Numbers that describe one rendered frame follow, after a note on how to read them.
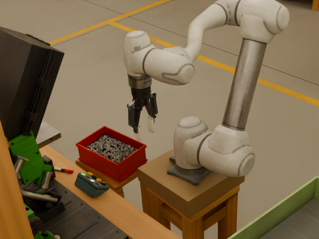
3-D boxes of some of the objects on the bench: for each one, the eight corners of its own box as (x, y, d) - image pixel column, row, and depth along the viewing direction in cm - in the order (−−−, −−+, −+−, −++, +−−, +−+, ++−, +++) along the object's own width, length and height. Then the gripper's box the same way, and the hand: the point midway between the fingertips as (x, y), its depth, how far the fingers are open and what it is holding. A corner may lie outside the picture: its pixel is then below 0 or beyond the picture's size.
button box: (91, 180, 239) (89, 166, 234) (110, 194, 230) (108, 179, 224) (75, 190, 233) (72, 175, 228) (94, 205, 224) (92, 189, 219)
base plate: (-1, 139, 272) (-2, 136, 270) (128, 238, 203) (128, 235, 202) (-75, 175, 248) (-76, 171, 247) (43, 301, 180) (42, 298, 179)
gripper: (127, 98, 175) (133, 149, 188) (165, 78, 186) (168, 128, 199) (114, 91, 180) (120, 142, 193) (152, 72, 191) (155, 121, 204)
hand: (144, 129), depth 194 cm, fingers open, 6 cm apart
